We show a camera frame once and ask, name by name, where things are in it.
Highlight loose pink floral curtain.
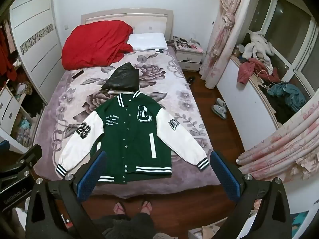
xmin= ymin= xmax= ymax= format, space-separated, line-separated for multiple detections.
xmin=236 ymin=99 xmax=319 ymax=180

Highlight white nightstand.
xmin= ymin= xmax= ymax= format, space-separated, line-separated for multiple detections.
xmin=174 ymin=42 xmax=206 ymax=72

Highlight beige bed headboard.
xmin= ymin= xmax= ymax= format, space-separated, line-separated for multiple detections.
xmin=80 ymin=9 xmax=174 ymax=41

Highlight window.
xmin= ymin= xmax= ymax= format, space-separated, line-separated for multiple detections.
xmin=246 ymin=0 xmax=319 ymax=100

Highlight person's foot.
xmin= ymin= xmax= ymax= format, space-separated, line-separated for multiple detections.
xmin=140 ymin=200 xmax=153 ymax=215
xmin=113 ymin=202 xmax=127 ymax=216

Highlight red garment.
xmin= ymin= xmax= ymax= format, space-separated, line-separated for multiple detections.
xmin=236 ymin=58 xmax=281 ymax=85

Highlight clutter of small toiletries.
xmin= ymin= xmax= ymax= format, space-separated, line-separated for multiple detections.
xmin=171 ymin=36 xmax=202 ymax=49

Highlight black garment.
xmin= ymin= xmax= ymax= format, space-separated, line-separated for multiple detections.
xmin=271 ymin=97 xmax=301 ymax=125

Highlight green and white varsity jacket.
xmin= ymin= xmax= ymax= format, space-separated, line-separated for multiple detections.
xmin=55 ymin=90 xmax=210 ymax=184

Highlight red duvet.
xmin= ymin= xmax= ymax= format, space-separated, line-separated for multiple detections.
xmin=61 ymin=21 xmax=134 ymax=71

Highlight tied pink floral curtain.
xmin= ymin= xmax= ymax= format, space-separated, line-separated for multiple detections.
xmin=199 ymin=0 xmax=263 ymax=89

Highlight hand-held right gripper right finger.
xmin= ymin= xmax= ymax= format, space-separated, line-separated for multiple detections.
xmin=210 ymin=150 xmax=292 ymax=239

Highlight hanging red clothes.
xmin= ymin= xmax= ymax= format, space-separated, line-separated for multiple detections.
xmin=0 ymin=28 xmax=18 ymax=81

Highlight floral covered bed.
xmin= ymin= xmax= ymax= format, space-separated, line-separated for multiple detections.
xmin=33 ymin=46 xmax=221 ymax=200

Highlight person's left foot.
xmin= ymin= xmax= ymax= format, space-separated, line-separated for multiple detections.
xmin=113 ymin=202 xmax=127 ymax=216

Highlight white pillow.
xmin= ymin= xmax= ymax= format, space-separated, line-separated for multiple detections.
xmin=127 ymin=32 xmax=168 ymax=51

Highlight white fluffy garment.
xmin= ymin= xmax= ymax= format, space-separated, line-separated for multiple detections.
xmin=242 ymin=31 xmax=275 ymax=71

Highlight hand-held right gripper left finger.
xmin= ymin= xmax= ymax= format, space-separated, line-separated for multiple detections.
xmin=25 ymin=150 xmax=107 ymax=239

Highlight person's right foot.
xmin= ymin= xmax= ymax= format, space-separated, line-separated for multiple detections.
xmin=140 ymin=200 xmax=153 ymax=215

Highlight person's dark pants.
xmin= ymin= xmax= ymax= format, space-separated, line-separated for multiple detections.
xmin=92 ymin=212 xmax=157 ymax=239

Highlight black hooded jacket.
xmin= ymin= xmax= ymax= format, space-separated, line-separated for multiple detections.
xmin=101 ymin=62 xmax=140 ymax=96

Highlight white drawer unit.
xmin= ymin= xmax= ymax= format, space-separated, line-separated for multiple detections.
xmin=0 ymin=83 xmax=28 ymax=153

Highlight cardboard box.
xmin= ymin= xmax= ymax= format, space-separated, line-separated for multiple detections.
xmin=188 ymin=225 xmax=225 ymax=239

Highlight teal garment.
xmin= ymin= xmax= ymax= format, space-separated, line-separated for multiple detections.
xmin=267 ymin=82 xmax=307 ymax=113

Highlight white wardrobe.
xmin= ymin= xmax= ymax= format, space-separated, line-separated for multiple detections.
xmin=9 ymin=0 xmax=66 ymax=105

